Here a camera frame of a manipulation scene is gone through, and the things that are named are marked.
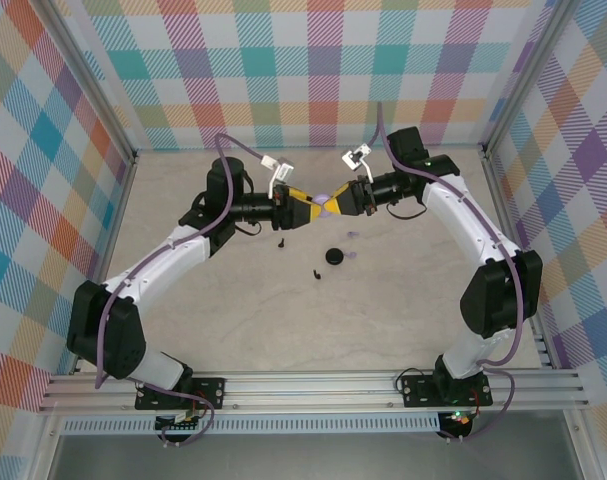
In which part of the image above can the purple round earbud charging case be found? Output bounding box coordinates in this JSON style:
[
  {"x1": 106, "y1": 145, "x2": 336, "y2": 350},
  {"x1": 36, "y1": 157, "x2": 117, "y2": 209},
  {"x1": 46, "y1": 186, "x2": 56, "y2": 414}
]
[{"x1": 312, "y1": 192, "x2": 335, "y2": 221}]

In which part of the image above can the grey metal panel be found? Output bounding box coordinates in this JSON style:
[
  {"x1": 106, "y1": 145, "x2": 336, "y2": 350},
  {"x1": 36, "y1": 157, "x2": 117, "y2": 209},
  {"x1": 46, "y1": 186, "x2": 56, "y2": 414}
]
[{"x1": 47, "y1": 433, "x2": 584, "y2": 480}]

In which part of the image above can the right gripper thin black wire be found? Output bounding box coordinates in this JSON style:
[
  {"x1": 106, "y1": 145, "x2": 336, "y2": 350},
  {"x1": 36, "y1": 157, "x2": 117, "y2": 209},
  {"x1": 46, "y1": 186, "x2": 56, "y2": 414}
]
[{"x1": 386, "y1": 199, "x2": 428, "y2": 222}]

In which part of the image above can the right aluminium side rail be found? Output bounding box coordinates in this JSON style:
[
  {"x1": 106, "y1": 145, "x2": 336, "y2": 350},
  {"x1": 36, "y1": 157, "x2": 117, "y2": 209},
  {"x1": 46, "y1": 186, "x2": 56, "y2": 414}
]
[{"x1": 480, "y1": 152, "x2": 554, "y2": 371}]

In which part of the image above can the aluminium side rail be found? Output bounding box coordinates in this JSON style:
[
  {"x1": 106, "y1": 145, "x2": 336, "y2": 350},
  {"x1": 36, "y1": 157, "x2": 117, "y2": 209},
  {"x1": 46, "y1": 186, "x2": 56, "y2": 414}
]
[
  {"x1": 70, "y1": 152, "x2": 140, "y2": 376},
  {"x1": 480, "y1": 152, "x2": 554, "y2": 371}
]

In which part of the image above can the left aluminium side rail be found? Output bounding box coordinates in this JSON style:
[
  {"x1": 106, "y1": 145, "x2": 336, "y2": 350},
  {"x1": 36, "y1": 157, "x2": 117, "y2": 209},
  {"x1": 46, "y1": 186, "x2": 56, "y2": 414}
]
[{"x1": 70, "y1": 152, "x2": 140, "y2": 376}]

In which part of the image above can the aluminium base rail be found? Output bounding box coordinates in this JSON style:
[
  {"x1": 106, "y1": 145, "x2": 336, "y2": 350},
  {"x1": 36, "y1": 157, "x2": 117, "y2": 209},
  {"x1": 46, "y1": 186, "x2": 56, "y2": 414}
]
[{"x1": 38, "y1": 373, "x2": 592, "y2": 414}]

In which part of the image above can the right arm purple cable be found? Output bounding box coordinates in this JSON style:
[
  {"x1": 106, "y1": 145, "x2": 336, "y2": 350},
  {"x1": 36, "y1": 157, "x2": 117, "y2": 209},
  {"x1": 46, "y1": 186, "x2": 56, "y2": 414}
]
[{"x1": 377, "y1": 101, "x2": 527, "y2": 444}]

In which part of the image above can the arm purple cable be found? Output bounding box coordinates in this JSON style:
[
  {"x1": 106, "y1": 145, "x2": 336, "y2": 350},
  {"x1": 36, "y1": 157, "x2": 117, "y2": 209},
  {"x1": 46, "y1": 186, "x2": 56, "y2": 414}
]
[
  {"x1": 93, "y1": 132, "x2": 272, "y2": 449},
  {"x1": 377, "y1": 101, "x2": 527, "y2": 444}
]

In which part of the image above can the right aluminium frame post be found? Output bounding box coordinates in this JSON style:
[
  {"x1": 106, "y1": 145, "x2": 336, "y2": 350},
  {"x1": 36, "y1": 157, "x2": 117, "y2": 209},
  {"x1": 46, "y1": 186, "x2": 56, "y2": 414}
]
[{"x1": 480, "y1": 0, "x2": 584, "y2": 161}]

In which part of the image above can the aluminium frame post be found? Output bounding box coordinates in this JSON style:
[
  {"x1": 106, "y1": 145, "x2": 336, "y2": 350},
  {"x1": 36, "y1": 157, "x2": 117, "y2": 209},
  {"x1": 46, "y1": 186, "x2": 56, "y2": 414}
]
[
  {"x1": 480, "y1": 0, "x2": 584, "y2": 161},
  {"x1": 45, "y1": 0, "x2": 139, "y2": 164}
]

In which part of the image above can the left aluminium frame post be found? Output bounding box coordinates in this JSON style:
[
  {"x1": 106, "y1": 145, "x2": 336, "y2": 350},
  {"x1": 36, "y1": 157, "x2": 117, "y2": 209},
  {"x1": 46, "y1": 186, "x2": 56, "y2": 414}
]
[{"x1": 45, "y1": 0, "x2": 139, "y2": 164}]

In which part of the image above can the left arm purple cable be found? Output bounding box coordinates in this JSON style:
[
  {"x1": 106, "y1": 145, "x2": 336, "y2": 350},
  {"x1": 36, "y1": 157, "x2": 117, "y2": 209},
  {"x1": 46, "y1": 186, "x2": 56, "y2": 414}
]
[{"x1": 93, "y1": 132, "x2": 272, "y2": 449}]

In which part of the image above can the slotted grey cable duct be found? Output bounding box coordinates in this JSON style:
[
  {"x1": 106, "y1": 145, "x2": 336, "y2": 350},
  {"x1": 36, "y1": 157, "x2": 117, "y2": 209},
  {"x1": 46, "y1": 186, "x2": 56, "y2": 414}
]
[{"x1": 61, "y1": 418, "x2": 443, "y2": 435}]

